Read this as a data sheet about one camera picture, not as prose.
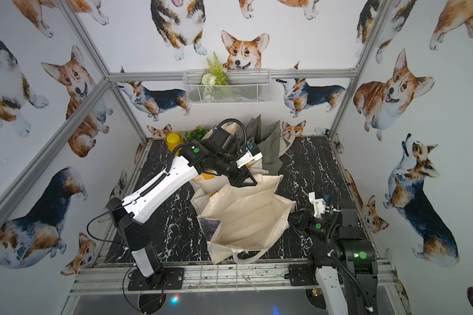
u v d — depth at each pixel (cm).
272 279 74
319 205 61
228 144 58
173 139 106
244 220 88
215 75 82
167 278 73
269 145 89
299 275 73
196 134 103
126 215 43
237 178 61
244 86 92
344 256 44
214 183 80
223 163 60
